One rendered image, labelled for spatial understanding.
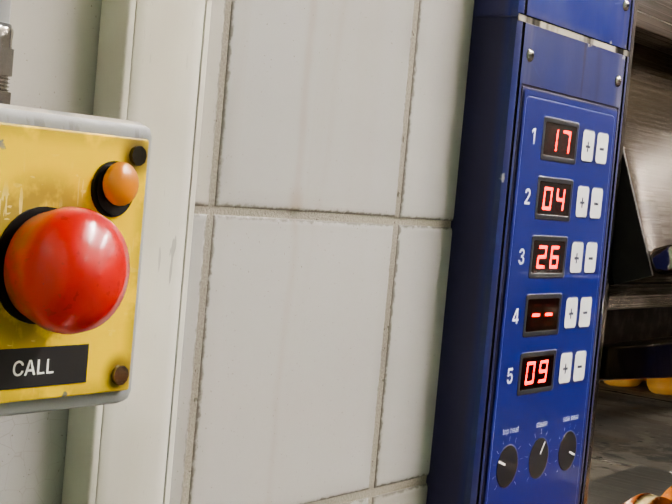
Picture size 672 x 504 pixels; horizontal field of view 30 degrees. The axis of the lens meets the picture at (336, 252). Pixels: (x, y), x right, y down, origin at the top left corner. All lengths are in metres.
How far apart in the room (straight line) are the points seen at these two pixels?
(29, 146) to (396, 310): 0.34
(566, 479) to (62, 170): 0.52
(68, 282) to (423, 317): 0.37
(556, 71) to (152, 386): 0.36
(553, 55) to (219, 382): 0.31
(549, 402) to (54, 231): 0.49
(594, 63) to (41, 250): 0.51
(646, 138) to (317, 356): 0.44
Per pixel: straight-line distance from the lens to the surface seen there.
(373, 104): 0.67
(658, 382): 2.29
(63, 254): 0.39
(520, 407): 0.78
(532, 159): 0.76
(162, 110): 0.52
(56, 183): 0.41
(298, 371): 0.64
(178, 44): 0.53
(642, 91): 1.03
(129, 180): 0.42
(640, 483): 1.52
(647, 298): 1.02
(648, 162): 1.00
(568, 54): 0.79
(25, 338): 0.41
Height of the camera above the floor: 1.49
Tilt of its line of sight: 3 degrees down
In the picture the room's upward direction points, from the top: 5 degrees clockwise
